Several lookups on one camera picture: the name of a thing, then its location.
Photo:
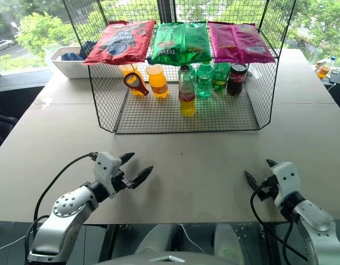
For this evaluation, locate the black chair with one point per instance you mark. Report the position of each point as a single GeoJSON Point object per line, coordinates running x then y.
{"type": "Point", "coordinates": [1, 124]}

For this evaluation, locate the grey robot torso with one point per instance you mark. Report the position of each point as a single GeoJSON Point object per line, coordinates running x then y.
{"type": "Point", "coordinates": [169, 258]}

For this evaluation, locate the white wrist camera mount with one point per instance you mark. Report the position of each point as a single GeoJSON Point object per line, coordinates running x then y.
{"type": "Point", "coordinates": [104, 168]}
{"type": "Point", "coordinates": [285, 179]}

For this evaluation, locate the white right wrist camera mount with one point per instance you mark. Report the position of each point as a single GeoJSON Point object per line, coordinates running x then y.
{"type": "Point", "coordinates": [285, 179]}

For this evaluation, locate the dark cola plastic bottle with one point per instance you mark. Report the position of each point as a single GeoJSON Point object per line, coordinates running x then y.
{"type": "Point", "coordinates": [236, 80]}

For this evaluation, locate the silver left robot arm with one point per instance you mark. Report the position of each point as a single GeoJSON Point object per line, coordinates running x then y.
{"type": "Point", "coordinates": [66, 212]}

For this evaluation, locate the small orange bottle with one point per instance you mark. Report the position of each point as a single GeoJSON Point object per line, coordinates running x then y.
{"type": "Point", "coordinates": [323, 70]}

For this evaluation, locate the red chips bag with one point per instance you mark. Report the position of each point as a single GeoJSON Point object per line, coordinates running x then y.
{"type": "Point", "coordinates": [120, 41]}

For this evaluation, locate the yellow soda bottle red label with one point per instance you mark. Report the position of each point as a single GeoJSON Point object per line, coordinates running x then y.
{"type": "Point", "coordinates": [187, 102]}

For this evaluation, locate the green soda plastic bottle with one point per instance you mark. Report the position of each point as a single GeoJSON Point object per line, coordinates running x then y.
{"type": "Point", "coordinates": [204, 82]}
{"type": "Point", "coordinates": [220, 80]}

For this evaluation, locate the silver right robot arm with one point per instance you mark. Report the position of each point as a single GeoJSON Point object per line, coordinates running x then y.
{"type": "Point", "coordinates": [316, 226]}

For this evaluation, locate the pink chips bag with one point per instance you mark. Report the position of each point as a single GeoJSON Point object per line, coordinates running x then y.
{"type": "Point", "coordinates": [238, 41]}

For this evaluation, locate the white plastic bin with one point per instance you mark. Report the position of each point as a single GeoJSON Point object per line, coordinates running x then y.
{"type": "Point", "coordinates": [70, 67]}

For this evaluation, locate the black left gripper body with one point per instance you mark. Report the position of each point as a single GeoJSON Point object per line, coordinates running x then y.
{"type": "Point", "coordinates": [120, 182]}

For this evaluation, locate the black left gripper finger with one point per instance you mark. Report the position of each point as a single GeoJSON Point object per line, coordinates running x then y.
{"type": "Point", "coordinates": [142, 176]}
{"type": "Point", "coordinates": [126, 158]}

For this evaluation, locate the white car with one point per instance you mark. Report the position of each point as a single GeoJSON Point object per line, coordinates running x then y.
{"type": "Point", "coordinates": [2, 45]}

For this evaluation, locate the blue cloth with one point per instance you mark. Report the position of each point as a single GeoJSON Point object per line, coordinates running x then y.
{"type": "Point", "coordinates": [73, 56]}

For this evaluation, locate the green chips bag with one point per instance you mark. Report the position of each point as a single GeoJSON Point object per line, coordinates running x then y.
{"type": "Point", "coordinates": [182, 44]}

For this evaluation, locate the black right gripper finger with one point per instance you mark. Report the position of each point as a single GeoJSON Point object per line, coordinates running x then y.
{"type": "Point", "coordinates": [271, 163]}
{"type": "Point", "coordinates": [251, 180]}

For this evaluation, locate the orange soda plastic bottle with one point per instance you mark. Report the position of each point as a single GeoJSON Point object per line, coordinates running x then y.
{"type": "Point", "coordinates": [128, 69]}
{"type": "Point", "coordinates": [157, 82]}

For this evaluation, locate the grey rounded shape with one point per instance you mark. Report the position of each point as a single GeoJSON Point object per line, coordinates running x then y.
{"type": "Point", "coordinates": [156, 237]}
{"type": "Point", "coordinates": [227, 238]}

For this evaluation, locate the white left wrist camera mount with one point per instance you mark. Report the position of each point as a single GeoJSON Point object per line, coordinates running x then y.
{"type": "Point", "coordinates": [104, 168]}

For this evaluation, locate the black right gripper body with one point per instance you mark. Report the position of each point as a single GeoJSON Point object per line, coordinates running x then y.
{"type": "Point", "coordinates": [269, 190]}

